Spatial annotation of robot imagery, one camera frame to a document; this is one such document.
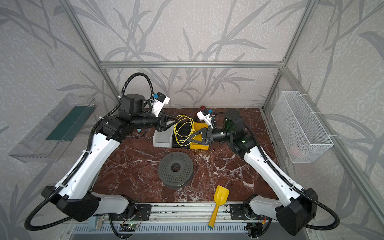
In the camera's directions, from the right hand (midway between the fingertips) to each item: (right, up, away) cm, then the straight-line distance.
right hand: (190, 137), depth 58 cm
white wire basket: (+45, 0, +2) cm, 45 cm away
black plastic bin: (-5, 0, +6) cm, 7 cm away
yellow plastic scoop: (+15, -34, +20) cm, 42 cm away
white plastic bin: (-22, -6, +41) cm, 47 cm away
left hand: (-6, +9, +6) cm, 12 cm away
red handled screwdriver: (+5, +17, +57) cm, 60 cm away
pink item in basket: (+52, -9, +15) cm, 55 cm away
